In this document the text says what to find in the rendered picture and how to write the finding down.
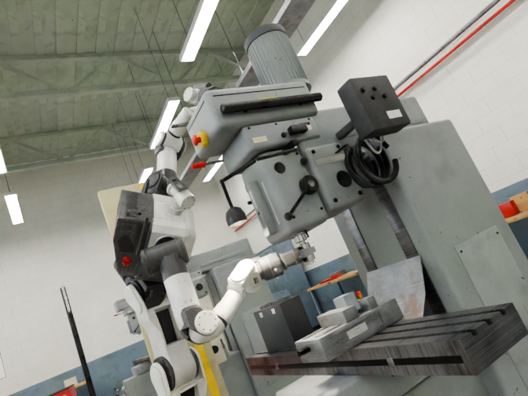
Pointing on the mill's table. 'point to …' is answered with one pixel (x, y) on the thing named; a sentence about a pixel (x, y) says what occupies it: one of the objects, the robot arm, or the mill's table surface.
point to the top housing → (216, 128)
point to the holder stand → (283, 323)
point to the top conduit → (269, 103)
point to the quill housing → (286, 194)
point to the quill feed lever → (307, 185)
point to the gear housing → (264, 141)
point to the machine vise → (350, 330)
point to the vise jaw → (339, 316)
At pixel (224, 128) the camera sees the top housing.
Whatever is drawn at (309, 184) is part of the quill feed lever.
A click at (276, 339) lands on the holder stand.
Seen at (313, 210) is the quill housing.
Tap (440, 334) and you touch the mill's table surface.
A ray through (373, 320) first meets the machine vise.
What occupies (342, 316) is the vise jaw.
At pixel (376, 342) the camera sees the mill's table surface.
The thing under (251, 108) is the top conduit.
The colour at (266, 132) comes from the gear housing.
